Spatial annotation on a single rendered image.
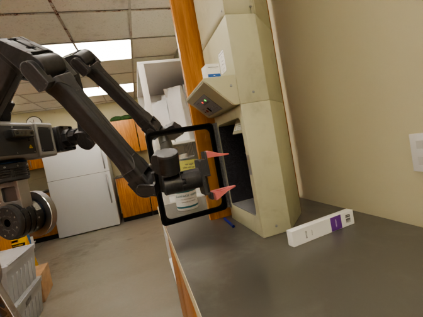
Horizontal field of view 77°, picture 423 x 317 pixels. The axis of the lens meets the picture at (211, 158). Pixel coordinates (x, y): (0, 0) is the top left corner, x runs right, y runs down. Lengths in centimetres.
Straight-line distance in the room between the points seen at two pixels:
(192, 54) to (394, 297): 113
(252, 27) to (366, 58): 40
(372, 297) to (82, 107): 76
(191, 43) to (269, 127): 60
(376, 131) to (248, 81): 47
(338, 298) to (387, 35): 77
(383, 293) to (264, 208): 43
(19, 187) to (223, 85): 90
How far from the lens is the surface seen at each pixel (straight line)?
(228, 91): 91
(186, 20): 138
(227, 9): 101
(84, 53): 119
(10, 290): 279
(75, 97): 73
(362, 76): 110
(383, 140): 106
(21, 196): 130
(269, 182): 95
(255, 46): 100
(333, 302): 65
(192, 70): 129
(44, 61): 75
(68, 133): 143
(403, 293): 69
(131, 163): 73
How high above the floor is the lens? 129
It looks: 3 degrees down
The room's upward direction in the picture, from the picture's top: 10 degrees counter-clockwise
